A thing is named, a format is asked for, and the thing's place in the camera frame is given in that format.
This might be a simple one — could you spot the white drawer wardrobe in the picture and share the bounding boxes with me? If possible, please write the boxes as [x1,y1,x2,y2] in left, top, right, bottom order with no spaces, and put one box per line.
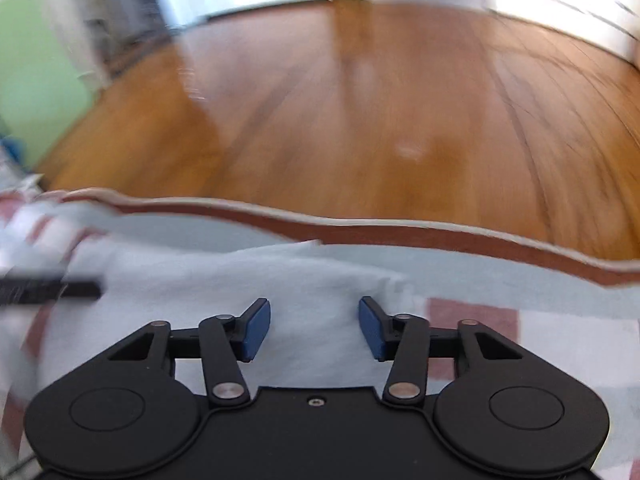
[485,0,640,68]

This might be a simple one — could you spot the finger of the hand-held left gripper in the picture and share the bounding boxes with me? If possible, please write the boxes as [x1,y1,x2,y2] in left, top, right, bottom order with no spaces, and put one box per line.
[0,272,103,307]

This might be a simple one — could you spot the grey printed t-shirt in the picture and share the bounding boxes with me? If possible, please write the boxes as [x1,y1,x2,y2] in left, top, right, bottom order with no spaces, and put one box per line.
[42,240,426,391]

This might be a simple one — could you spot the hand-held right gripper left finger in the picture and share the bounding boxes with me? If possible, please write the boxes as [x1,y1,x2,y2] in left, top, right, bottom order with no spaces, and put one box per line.
[107,298,272,409]

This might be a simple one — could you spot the checked rug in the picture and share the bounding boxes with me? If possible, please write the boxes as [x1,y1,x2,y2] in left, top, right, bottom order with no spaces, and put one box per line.
[0,187,640,480]

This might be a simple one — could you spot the blue object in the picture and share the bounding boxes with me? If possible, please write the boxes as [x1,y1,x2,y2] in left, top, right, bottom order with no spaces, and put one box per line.
[0,135,26,171]

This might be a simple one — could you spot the green panel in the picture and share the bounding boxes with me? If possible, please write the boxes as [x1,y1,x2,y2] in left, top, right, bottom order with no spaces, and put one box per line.
[0,0,101,166]

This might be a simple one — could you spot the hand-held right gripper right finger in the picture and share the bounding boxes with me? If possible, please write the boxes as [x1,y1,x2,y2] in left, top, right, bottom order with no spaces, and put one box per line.
[359,296,523,407]

